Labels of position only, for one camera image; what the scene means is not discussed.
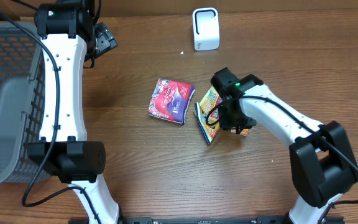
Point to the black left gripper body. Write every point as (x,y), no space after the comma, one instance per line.
(104,42)

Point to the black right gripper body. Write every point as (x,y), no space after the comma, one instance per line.
(232,118)

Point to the orange red wipes pack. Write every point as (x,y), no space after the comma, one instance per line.
(244,132)

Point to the pink purple sanitary pad pack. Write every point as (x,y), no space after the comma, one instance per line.
(170,100)

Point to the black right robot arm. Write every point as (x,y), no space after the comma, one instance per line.
(323,166)

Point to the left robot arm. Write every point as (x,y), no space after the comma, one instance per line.
(70,34)

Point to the white barcode scanner stand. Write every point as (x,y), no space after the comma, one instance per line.
(206,33)

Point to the grey plastic mesh basket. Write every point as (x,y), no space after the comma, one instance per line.
(22,88)

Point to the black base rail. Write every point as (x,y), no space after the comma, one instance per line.
(255,220)

